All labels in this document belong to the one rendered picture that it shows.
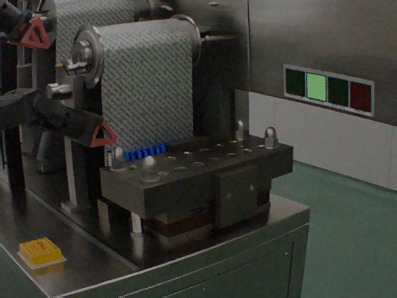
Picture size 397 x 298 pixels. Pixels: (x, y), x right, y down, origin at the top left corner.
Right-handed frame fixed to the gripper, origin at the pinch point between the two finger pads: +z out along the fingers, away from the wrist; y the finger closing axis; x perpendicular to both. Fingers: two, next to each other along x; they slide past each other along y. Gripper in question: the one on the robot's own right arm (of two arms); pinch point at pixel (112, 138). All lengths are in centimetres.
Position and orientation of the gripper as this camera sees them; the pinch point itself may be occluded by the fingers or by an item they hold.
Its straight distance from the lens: 122.9
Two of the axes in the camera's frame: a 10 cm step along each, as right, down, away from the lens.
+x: 3.5, -9.4, 0.4
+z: 6.9, 2.8, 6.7
